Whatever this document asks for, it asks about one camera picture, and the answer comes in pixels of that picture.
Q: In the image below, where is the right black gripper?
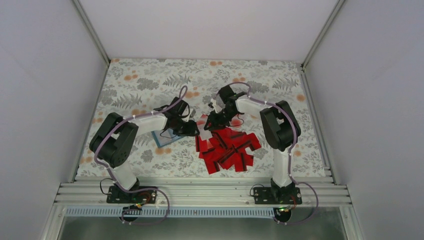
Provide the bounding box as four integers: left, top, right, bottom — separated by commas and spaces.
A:
204, 107, 238, 131

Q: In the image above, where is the white card with red print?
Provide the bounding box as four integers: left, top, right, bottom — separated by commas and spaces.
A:
196, 120, 213, 141

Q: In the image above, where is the teal card holder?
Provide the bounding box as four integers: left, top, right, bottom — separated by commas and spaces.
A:
151, 128, 184, 148

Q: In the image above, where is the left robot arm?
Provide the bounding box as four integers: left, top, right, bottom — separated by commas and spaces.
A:
89, 97, 200, 203

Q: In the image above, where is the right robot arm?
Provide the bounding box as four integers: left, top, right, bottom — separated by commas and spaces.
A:
205, 84, 301, 204

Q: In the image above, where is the white card with red circle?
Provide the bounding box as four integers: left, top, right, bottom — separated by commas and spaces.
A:
229, 117, 244, 128

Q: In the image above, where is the pile of red cards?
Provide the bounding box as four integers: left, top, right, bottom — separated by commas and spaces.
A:
195, 127, 262, 175

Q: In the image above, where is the floral patterned table mat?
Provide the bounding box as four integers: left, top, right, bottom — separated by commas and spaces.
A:
77, 58, 326, 180

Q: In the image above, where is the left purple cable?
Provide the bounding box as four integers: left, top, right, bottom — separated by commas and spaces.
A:
93, 85, 189, 226

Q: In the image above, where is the purple cable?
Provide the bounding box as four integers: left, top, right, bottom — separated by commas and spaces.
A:
215, 81, 320, 226
93, 85, 189, 226

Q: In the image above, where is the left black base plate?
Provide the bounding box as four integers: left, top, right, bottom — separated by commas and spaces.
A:
106, 186, 158, 204

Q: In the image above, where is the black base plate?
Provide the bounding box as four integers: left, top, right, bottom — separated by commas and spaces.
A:
106, 186, 158, 204
252, 186, 303, 205

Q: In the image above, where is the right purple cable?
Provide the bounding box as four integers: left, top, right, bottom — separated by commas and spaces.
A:
215, 81, 320, 226

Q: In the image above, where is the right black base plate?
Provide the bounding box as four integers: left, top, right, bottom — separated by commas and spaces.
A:
252, 186, 303, 205

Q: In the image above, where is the aluminium rail frame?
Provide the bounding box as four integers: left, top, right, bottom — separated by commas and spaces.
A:
54, 176, 352, 207

